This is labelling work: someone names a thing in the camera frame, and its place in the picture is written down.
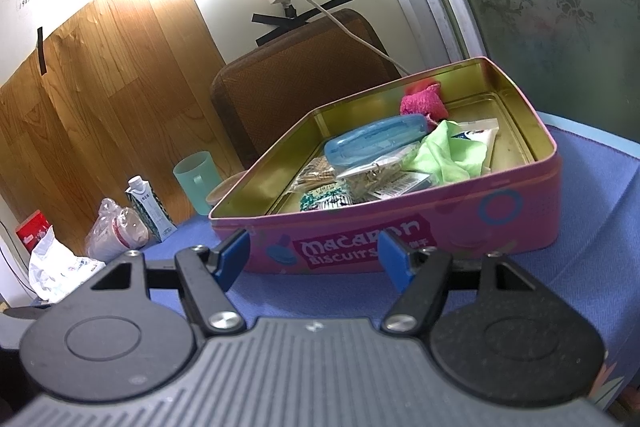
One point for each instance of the clear packet of metal bits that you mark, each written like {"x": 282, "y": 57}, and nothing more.
{"x": 372, "y": 174}

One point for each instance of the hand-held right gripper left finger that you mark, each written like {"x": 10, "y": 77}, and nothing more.
{"x": 231, "y": 257}

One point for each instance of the green beaded pouch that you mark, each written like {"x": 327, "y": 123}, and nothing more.
{"x": 325, "y": 199}

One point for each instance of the beige bowl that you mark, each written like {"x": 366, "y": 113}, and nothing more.
{"x": 222, "y": 192}

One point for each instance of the white tube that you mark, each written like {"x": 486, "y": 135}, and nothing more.
{"x": 482, "y": 134}

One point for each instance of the blue table mat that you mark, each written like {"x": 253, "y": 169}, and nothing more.
{"x": 590, "y": 217}

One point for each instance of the pink knit cloth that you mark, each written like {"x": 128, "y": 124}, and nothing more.
{"x": 422, "y": 99}

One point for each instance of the green cloth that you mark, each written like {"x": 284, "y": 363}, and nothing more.
{"x": 445, "y": 154}

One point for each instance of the blue plastic case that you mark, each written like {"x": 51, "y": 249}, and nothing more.
{"x": 370, "y": 139}

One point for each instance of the teal plastic cup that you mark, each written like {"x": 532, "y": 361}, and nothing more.
{"x": 195, "y": 182}

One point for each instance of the white plastic bag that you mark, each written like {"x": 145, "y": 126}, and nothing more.
{"x": 55, "y": 267}

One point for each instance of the short black tape strip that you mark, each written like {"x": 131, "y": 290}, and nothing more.
{"x": 42, "y": 52}

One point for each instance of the green and white carton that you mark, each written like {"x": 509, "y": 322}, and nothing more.
{"x": 150, "y": 209}

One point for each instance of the brown chair back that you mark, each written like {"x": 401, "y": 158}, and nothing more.
{"x": 300, "y": 82}

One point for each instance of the pink biscuit tin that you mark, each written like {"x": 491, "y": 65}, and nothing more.
{"x": 450, "y": 227}

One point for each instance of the wood grain sheet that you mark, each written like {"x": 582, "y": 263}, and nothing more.
{"x": 115, "y": 107}

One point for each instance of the frosted glass sliding door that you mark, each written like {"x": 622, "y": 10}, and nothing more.
{"x": 550, "y": 7}

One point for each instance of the plastic cup in clear bag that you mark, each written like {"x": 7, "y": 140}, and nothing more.
{"x": 117, "y": 229}

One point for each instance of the crossed black tape strips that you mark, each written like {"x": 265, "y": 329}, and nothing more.
{"x": 300, "y": 19}

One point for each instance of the white label packet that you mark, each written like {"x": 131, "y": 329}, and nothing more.
{"x": 402, "y": 187}

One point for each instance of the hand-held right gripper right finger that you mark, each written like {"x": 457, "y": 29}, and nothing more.
{"x": 395, "y": 262}

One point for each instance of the red box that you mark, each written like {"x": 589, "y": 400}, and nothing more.
{"x": 31, "y": 229}

